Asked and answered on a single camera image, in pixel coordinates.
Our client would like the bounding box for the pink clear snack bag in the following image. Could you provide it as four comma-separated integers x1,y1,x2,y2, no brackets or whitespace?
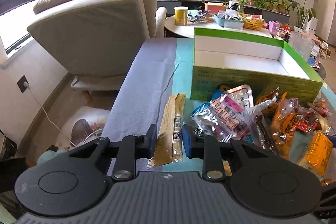
191,94,252,143

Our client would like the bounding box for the tan long snack bar packet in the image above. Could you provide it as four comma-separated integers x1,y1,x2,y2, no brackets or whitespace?
147,93,186,169

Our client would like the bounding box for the lavender table cloth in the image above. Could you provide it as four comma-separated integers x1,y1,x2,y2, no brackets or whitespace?
102,38,177,141

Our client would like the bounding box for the white red snack pouch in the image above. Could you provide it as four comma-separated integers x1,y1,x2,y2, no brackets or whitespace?
224,84,254,110

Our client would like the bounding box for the orange snack packet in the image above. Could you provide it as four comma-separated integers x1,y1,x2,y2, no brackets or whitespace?
270,92,298,160

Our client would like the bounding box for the green cardboard box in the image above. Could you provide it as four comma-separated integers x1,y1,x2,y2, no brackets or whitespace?
190,28,323,105

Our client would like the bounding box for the yellow bread snack packet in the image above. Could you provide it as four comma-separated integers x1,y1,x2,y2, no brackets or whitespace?
297,131,333,179

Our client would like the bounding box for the round white coffee table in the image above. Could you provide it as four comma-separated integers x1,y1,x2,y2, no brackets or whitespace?
164,14,274,39

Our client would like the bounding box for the beige armchair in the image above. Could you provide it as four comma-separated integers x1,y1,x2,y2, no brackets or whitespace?
27,0,167,92

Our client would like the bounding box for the yellow wicker basket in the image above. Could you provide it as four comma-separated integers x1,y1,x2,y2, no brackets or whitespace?
243,18,265,31

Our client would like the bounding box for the blue tray with items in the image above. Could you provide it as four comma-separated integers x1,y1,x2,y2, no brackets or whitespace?
214,14,244,30

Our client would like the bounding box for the yellow canister white lid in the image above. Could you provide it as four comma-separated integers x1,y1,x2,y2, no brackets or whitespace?
174,6,188,26

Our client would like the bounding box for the tall leafy potted plant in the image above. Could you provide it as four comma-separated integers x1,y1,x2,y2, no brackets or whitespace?
288,0,316,29

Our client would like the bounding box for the white power cable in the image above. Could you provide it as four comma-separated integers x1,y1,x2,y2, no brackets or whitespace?
23,81,78,148

